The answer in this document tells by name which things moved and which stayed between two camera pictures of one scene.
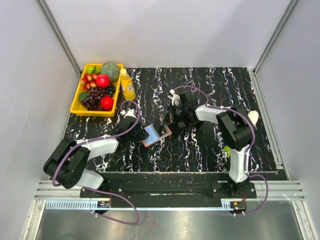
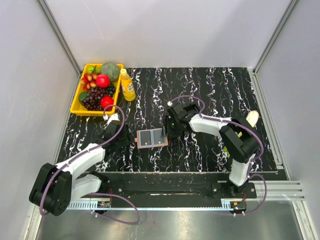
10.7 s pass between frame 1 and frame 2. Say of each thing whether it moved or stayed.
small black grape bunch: stayed
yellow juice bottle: stayed
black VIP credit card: moved
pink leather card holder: moved
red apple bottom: stayed
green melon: stayed
